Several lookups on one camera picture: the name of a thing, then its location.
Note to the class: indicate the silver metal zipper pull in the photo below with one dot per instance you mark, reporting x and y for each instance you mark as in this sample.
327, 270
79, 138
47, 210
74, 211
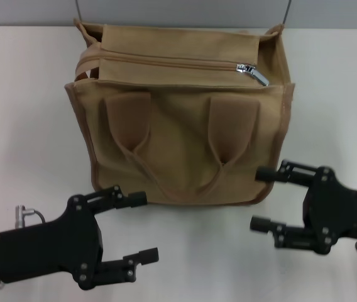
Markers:
258, 75

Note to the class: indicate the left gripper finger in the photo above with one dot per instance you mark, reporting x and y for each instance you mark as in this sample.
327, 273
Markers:
134, 199

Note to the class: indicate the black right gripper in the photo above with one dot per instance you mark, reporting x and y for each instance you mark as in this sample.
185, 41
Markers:
348, 214

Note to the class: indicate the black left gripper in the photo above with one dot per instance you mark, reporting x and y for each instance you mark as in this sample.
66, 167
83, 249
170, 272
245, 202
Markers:
46, 251

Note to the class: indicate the khaki canvas food bag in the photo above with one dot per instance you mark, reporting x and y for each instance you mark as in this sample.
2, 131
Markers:
181, 141

